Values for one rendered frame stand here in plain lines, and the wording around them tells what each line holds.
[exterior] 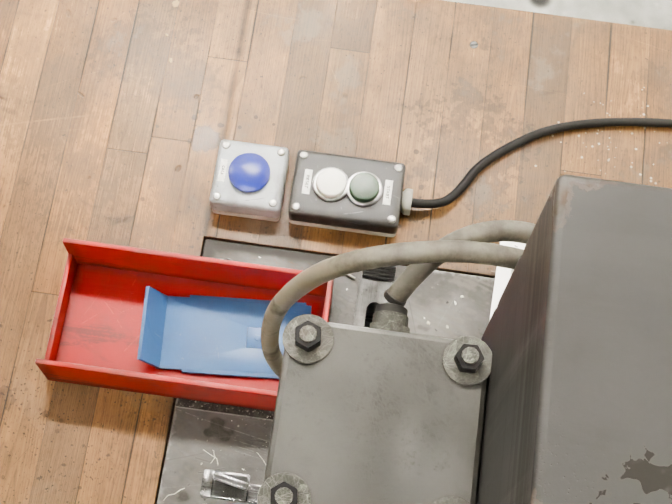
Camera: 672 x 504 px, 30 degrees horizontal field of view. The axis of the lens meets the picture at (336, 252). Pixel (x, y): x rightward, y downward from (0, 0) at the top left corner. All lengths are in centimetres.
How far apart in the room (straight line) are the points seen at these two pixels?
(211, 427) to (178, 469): 5
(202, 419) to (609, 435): 79
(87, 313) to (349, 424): 69
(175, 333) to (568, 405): 81
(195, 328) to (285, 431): 65
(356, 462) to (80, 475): 66
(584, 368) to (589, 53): 95
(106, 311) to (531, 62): 50
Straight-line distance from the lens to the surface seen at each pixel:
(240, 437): 116
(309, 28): 132
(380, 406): 54
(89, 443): 117
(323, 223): 121
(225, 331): 118
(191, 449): 116
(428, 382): 54
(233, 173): 120
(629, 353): 41
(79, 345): 119
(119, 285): 121
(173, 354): 118
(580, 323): 41
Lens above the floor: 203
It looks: 70 degrees down
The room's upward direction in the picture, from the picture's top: 4 degrees clockwise
